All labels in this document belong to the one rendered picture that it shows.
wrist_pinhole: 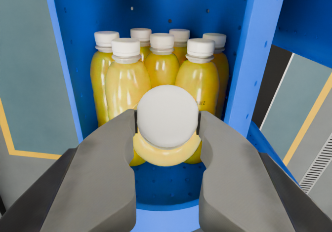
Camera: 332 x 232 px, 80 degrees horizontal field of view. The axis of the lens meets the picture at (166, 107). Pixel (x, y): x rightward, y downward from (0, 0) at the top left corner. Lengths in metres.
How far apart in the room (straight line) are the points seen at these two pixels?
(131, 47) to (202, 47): 0.10
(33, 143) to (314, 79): 2.34
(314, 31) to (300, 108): 1.36
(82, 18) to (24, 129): 1.76
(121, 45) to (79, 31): 0.10
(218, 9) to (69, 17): 0.25
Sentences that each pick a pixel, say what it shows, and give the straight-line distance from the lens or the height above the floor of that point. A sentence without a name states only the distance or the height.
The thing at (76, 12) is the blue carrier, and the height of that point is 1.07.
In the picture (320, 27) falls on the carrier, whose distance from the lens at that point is 0.57.
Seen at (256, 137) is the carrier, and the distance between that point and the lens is 1.37.
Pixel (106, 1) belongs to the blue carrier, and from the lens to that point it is 0.41.
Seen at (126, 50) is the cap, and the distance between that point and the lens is 0.28.
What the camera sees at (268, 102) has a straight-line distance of 1.57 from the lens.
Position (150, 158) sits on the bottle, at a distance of 0.16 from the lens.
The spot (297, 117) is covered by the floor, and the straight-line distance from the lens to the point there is 1.95.
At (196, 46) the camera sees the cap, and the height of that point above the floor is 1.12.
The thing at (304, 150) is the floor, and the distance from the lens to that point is 2.21.
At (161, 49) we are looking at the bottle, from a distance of 0.32.
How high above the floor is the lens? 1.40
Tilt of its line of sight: 62 degrees down
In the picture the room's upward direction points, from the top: 180 degrees counter-clockwise
